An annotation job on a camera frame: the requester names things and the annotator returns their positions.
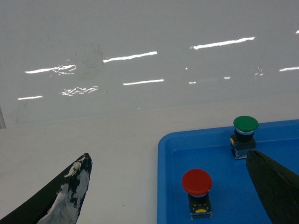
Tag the white-stained left gripper left finger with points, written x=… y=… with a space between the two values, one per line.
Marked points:
x=58 y=202

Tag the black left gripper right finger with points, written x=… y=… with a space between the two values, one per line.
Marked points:
x=277 y=187

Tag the red push button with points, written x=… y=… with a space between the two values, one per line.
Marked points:
x=197 y=183

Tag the blue plastic tray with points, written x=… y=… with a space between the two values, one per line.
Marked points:
x=233 y=197

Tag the green push button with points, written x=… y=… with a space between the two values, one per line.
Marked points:
x=242 y=141

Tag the white glossy back panel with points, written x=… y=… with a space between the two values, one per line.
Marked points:
x=76 y=59

